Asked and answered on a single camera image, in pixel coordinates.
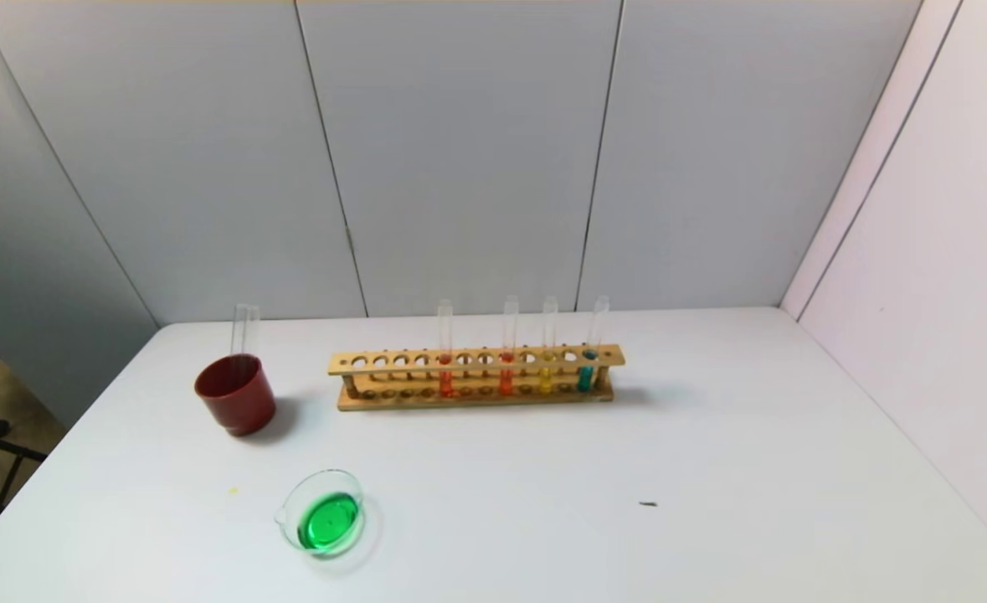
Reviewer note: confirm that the teal pigment glass test tube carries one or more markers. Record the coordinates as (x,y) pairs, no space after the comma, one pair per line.
(585,377)

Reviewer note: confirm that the wooden test tube rack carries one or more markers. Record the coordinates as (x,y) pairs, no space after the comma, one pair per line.
(476,398)

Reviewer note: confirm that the clear glass test tube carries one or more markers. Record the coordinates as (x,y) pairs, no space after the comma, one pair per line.
(238,331)

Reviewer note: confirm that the orange pigment glass test tube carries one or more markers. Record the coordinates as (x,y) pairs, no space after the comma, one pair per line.
(506,378)
(444,381)

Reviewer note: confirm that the small glass beaker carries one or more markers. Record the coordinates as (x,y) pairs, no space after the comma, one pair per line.
(328,522)

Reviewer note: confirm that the dark red plastic cup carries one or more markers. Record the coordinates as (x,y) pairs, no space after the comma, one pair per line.
(237,398)

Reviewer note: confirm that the yellow pigment glass test tube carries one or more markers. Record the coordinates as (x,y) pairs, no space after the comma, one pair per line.
(547,378)
(253,331)

